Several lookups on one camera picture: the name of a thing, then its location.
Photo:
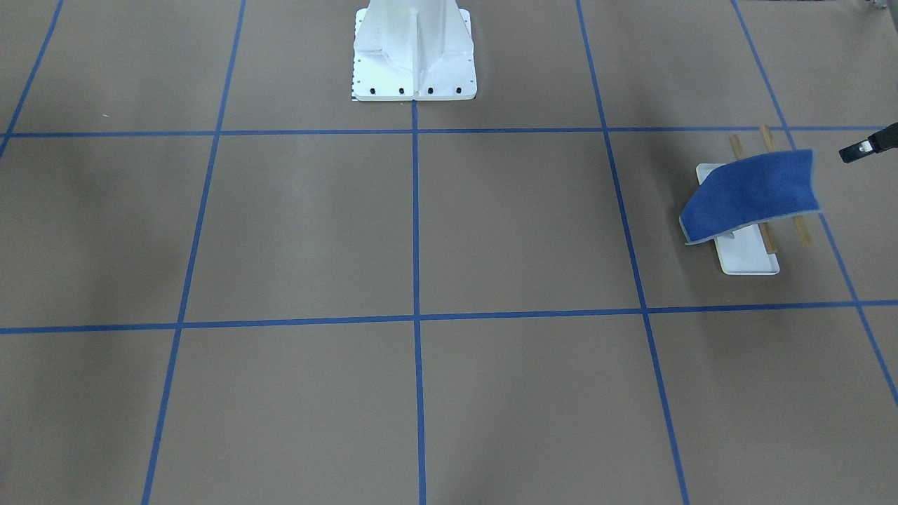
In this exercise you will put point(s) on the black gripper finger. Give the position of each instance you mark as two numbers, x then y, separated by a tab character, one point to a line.
876	143

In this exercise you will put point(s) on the blue towel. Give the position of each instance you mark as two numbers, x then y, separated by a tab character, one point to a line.
750	191

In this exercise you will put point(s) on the white towel rack with wooden bars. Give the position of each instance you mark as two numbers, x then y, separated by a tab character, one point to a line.
751	251

